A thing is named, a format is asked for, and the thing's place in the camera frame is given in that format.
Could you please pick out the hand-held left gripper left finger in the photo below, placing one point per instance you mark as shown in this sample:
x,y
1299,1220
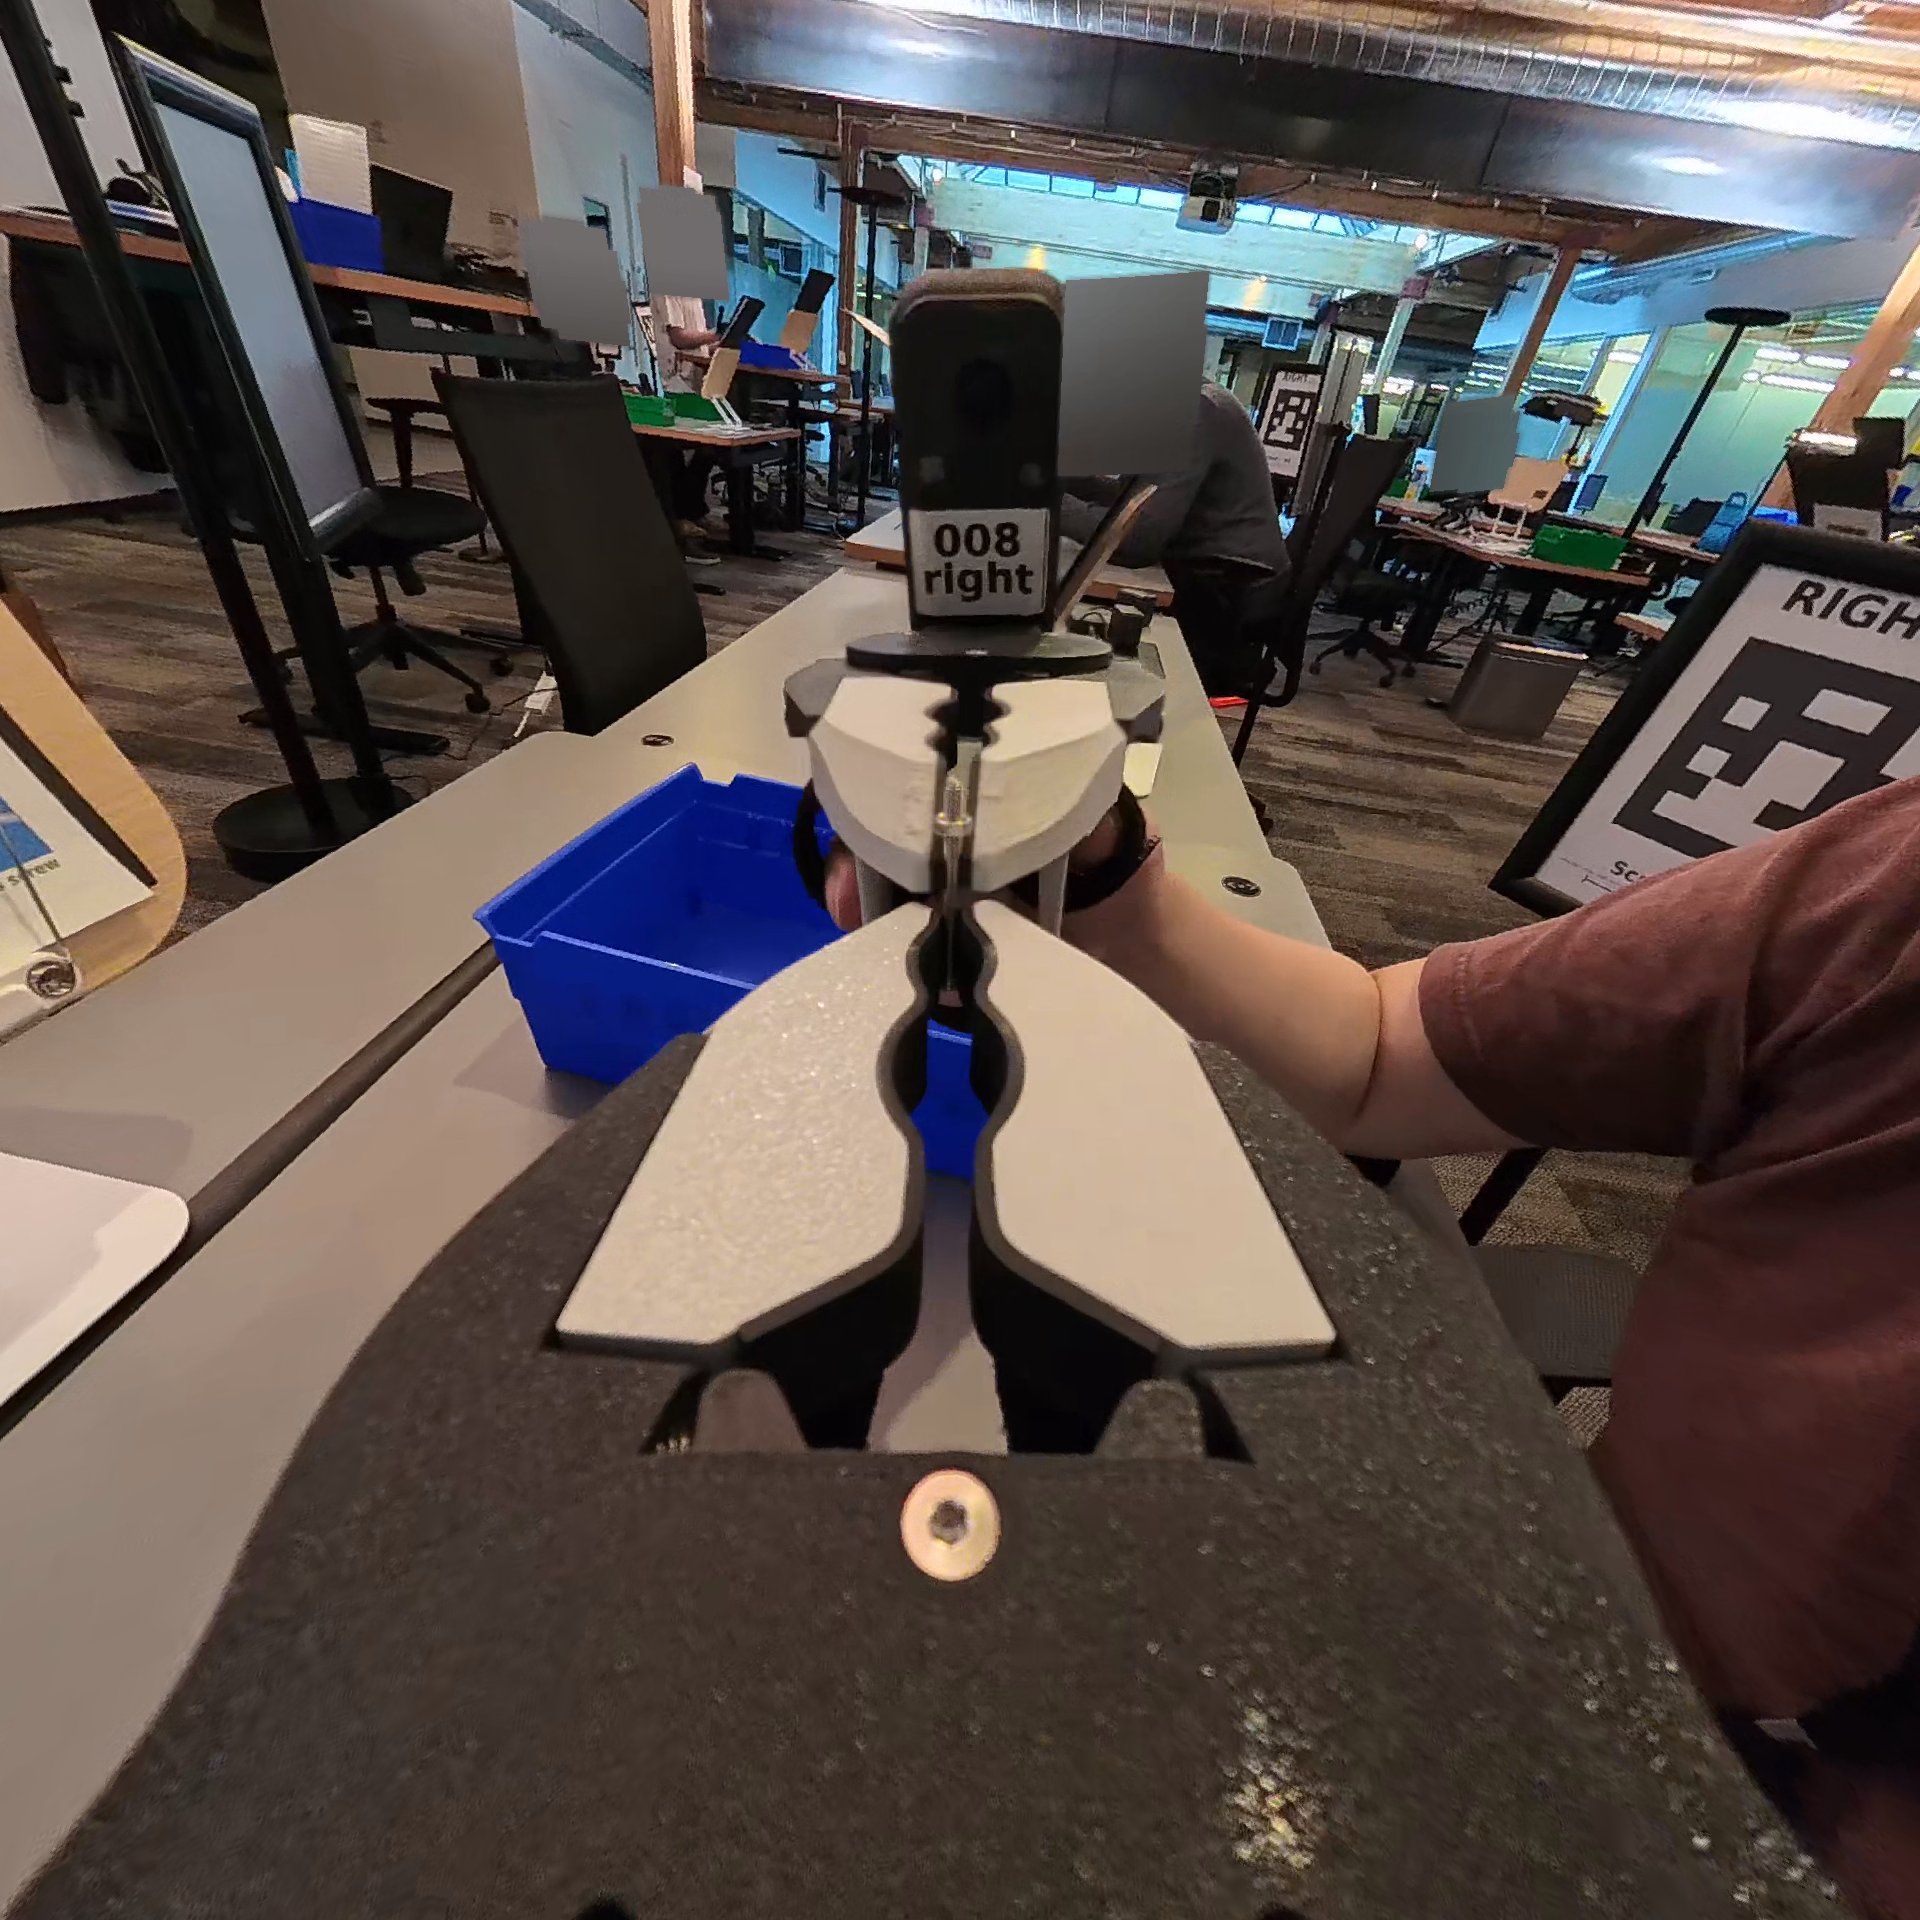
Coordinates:
x,y
749,1169

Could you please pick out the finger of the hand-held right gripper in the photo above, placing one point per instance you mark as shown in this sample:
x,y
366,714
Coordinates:
x,y
1051,780
885,780

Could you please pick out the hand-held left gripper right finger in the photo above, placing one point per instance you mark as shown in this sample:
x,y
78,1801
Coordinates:
x,y
1139,1169

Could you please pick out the small metal nut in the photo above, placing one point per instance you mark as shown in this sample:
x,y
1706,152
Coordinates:
x,y
956,821

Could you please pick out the long metal bolt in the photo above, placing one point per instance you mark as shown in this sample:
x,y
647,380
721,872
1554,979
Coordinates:
x,y
954,880

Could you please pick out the plain blue bin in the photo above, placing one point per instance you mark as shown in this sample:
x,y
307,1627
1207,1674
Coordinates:
x,y
630,977

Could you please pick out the person's right forearm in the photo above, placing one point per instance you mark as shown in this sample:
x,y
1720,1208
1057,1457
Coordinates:
x,y
1322,1020

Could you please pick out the person's right hand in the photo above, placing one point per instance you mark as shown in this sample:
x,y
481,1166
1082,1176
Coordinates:
x,y
1139,931

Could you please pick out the tilted document stand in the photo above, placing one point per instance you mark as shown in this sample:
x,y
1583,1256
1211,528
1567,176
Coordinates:
x,y
1115,540

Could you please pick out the black power adapter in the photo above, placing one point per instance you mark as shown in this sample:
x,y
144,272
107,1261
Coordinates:
x,y
1133,617

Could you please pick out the framed tag sign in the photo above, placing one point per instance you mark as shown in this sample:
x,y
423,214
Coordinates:
x,y
1755,609
1290,421

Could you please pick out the ceiling projector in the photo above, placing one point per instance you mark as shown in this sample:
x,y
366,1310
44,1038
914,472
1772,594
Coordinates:
x,y
1207,198

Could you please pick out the black office chair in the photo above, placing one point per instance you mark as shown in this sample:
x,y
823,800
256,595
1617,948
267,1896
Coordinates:
x,y
1350,510
570,525
407,519

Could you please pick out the grey trash bin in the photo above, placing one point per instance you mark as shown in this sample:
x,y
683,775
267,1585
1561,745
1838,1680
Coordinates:
x,y
1515,689

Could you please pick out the green bin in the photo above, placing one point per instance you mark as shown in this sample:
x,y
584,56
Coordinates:
x,y
1576,550

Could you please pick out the blue storage bin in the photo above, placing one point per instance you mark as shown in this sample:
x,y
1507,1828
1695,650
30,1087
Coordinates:
x,y
338,237

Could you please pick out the black framed display board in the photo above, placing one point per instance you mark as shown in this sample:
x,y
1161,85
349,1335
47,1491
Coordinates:
x,y
239,300

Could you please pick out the printed instruction sheet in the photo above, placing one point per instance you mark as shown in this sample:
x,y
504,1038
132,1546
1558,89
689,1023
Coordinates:
x,y
46,886

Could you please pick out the black floor lamp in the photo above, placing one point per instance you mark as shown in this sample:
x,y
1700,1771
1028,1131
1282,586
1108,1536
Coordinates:
x,y
1751,319

